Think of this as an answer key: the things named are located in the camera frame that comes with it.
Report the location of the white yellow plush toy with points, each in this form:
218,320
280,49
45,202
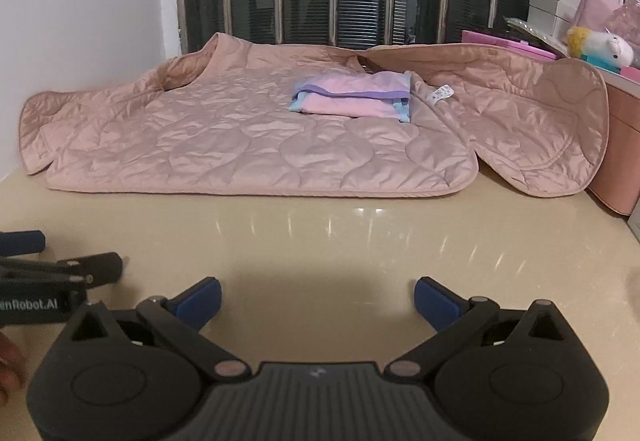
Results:
602,46

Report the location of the salmon pink storage box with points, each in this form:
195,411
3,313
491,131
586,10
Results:
620,146

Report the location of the pink blue purple pastel garment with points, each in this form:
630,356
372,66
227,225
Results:
350,96

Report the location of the clear bag with pink contents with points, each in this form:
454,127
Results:
627,18

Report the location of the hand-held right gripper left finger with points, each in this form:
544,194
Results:
197,303

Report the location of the person's left hand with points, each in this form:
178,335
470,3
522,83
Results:
10,366

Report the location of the pink quilted jacket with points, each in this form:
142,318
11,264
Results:
225,136

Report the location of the dark patterned sheets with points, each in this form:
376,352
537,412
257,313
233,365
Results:
535,31

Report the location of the pink flat box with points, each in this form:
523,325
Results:
505,43

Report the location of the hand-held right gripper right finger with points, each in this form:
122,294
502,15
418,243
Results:
437,303

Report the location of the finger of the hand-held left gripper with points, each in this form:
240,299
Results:
97,268
22,242

